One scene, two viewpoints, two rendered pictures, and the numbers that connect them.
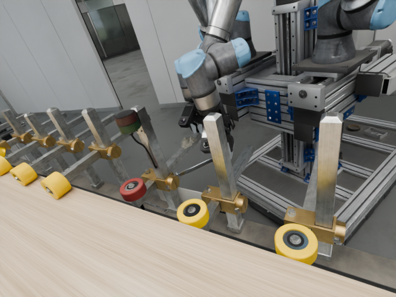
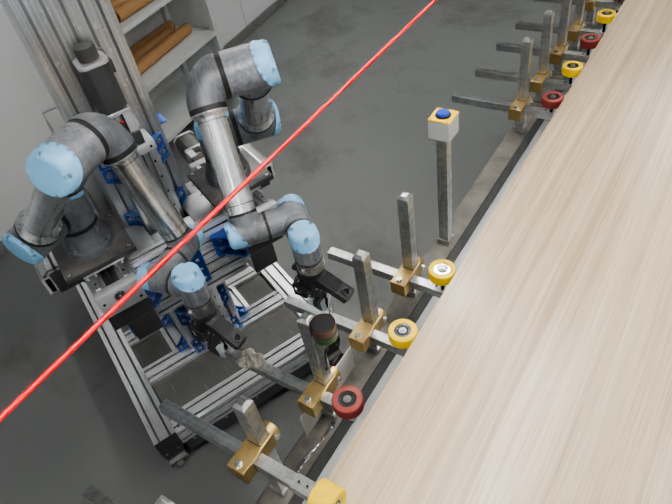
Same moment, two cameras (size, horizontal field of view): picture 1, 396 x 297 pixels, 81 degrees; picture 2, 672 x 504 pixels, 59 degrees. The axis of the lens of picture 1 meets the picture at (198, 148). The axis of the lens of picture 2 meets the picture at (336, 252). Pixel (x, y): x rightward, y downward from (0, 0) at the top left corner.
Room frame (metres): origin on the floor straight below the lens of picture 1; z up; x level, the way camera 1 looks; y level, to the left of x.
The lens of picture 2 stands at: (0.53, 1.05, 2.20)
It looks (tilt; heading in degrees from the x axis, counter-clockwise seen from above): 44 degrees down; 272
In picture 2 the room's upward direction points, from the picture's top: 12 degrees counter-clockwise
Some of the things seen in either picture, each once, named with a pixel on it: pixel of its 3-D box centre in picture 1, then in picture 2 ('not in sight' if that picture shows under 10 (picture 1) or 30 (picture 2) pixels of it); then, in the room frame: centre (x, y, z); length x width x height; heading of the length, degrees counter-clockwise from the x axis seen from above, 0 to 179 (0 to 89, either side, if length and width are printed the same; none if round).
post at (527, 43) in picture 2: not in sight; (522, 94); (-0.26, -1.03, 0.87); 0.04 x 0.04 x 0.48; 52
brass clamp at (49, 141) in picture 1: (44, 140); not in sight; (1.14, 0.75, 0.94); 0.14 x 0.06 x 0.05; 52
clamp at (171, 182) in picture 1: (160, 180); (321, 390); (0.68, 0.16, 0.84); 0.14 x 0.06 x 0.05; 52
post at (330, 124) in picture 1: (324, 207); (409, 253); (0.36, -0.25, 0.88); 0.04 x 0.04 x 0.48; 52
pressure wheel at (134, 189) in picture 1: (137, 197); (349, 409); (0.61, 0.24, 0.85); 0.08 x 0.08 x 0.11
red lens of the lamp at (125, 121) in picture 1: (125, 117); (323, 326); (0.63, 0.17, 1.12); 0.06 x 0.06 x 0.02
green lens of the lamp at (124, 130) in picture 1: (129, 125); (324, 332); (0.63, 0.17, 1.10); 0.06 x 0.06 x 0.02
